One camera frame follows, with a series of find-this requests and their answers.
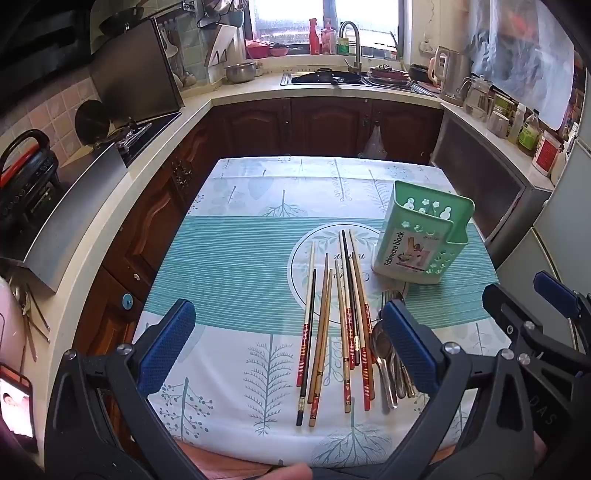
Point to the red bottle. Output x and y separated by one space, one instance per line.
315 37

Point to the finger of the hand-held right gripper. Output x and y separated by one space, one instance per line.
503 309
556 290

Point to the white round appliance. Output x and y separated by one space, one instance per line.
7 318

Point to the smartphone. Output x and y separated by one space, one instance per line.
16 406

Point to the green plastic utensil holder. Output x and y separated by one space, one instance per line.
415 217

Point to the black round lid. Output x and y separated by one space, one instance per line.
92 122

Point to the grey cup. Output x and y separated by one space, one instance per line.
497 123

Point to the wall socket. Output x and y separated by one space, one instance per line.
425 46

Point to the white kitchen countertop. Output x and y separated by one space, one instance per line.
240 90

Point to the hanging steel pot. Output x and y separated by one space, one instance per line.
217 9

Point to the pink bottle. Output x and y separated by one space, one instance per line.
328 39

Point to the brown wooden chopstick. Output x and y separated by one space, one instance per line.
322 346
321 295

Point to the kitchen window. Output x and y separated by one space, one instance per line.
323 18

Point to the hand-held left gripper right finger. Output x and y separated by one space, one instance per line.
411 350

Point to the brown wooden kitchen cabinets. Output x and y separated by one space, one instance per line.
258 124

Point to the steel electric kettle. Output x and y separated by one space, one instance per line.
450 74

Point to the steel sink faucet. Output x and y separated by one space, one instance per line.
351 46

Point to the stack of dishes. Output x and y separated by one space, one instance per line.
390 76

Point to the metal tongs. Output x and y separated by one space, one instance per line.
31 318

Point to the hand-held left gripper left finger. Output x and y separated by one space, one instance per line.
171 346

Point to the translucent plastic sheet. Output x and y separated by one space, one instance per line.
521 55

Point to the white cutting board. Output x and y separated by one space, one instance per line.
221 44

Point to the dark bowl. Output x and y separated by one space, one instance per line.
420 73

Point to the pink plastic basin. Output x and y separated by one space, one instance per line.
257 48

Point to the oil bottle green label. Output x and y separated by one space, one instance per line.
529 134

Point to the cream chopstick red striped end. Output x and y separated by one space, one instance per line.
364 383
357 277

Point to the stainless steel panel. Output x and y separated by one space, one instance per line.
78 207

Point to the green jar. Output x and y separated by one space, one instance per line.
503 108

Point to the teal white printed tablecloth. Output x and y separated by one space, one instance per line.
231 277

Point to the black gas stove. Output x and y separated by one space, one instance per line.
138 134

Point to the white hanging ladle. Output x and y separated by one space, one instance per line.
171 44

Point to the steel kitchen sink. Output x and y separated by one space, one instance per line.
286 79

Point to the black frying pan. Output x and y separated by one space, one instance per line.
325 76

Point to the grey refrigerator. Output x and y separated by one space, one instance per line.
554 230

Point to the clear plastic bottle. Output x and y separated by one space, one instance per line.
517 123

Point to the white container red label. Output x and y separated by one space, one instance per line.
547 152

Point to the frosted glass door cabinet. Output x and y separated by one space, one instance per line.
489 170

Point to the small pink bowl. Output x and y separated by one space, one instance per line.
279 49

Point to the hanging plastic bag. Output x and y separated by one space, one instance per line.
375 144

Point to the glass pitcher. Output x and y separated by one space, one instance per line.
478 94

